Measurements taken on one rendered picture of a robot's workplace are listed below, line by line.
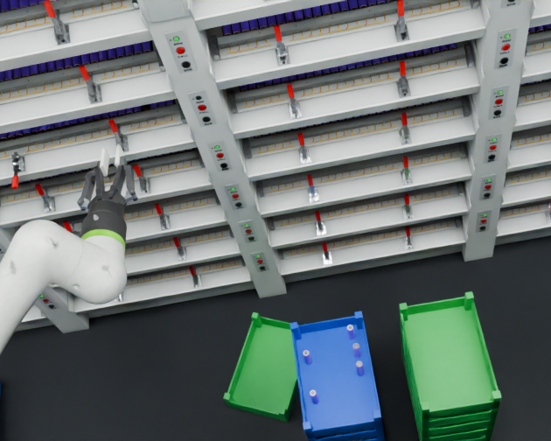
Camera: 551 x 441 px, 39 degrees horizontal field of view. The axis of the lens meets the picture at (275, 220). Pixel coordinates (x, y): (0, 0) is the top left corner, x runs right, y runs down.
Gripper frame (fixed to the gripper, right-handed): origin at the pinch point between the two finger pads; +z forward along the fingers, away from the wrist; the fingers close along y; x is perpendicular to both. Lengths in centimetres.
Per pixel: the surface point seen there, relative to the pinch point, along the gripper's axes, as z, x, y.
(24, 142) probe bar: 15.6, -2.0, -24.7
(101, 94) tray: 9.2, 11.6, 1.0
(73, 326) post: 26, -91, -48
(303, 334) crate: -8, -69, 32
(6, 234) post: 16, -32, -43
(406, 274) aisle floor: 27, -96, 67
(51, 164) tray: 11.4, -7.3, -19.3
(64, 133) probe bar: 15.9, -2.0, -14.3
